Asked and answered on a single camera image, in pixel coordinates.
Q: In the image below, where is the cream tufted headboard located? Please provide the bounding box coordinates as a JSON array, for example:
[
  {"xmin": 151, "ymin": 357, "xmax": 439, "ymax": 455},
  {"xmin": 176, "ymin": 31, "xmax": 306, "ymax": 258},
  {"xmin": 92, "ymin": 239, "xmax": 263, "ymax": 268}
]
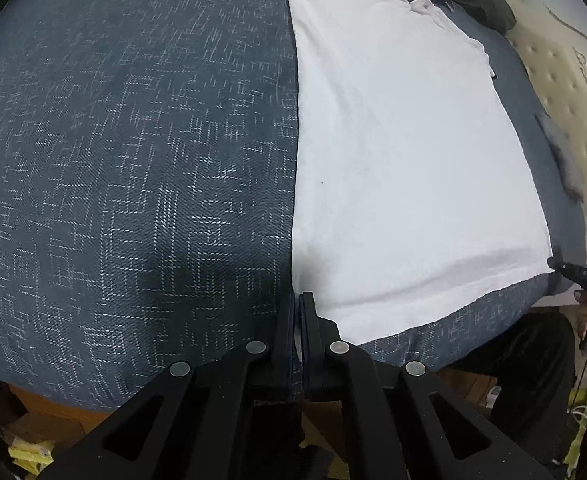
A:
[{"xmin": 503, "ymin": 0, "xmax": 587, "ymax": 226}]

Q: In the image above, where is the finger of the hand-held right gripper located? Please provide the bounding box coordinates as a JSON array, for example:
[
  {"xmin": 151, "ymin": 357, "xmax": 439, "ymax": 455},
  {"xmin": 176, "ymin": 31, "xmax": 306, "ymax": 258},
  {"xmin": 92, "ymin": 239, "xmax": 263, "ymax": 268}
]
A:
[{"xmin": 547, "ymin": 257, "xmax": 580, "ymax": 281}]

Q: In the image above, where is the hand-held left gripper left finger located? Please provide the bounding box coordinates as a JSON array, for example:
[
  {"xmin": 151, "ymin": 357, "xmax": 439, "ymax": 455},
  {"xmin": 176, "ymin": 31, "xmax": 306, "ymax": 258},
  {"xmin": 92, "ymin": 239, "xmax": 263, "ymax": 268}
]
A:
[{"xmin": 38, "ymin": 292, "xmax": 299, "ymax": 480}]

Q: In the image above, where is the blue patterned bed sheet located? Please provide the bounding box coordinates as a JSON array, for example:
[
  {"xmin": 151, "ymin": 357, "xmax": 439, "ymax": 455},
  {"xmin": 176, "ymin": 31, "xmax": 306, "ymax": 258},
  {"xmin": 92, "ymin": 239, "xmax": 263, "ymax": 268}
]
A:
[{"xmin": 0, "ymin": 0, "xmax": 587, "ymax": 413}]

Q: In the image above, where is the white polo shirt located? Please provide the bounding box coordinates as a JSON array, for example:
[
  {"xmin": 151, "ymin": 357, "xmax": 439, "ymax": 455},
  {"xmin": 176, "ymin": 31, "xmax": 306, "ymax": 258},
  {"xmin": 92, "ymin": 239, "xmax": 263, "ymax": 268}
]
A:
[{"xmin": 280, "ymin": 0, "xmax": 555, "ymax": 343}]

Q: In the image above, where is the yellow packet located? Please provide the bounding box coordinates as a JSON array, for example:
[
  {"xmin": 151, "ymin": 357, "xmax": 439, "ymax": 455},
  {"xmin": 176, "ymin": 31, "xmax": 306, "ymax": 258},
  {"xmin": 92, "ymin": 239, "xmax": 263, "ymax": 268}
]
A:
[{"xmin": 8, "ymin": 435, "xmax": 57, "ymax": 473}]

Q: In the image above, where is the wooden bed frame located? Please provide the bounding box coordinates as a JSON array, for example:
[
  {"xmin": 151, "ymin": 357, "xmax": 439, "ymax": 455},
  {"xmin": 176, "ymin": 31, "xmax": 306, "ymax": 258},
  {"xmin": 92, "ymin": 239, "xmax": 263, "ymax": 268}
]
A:
[{"xmin": 4, "ymin": 370, "xmax": 499, "ymax": 461}]

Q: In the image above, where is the small grey folded cloth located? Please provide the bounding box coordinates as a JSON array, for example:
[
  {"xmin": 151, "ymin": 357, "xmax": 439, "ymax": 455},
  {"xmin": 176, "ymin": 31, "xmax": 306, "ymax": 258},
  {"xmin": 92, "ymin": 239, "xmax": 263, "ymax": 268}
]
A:
[{"xmin": 534, "ymin": 112, "xmax": 585, "ymax": 204}]

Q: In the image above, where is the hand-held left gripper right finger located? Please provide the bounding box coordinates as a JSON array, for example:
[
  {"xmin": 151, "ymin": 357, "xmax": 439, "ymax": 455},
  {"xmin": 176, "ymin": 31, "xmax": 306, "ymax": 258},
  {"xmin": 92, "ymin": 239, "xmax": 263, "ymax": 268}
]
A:
[{"xmin": 301, "ymin": 292, "xmax": 554, "ymax": 480}]

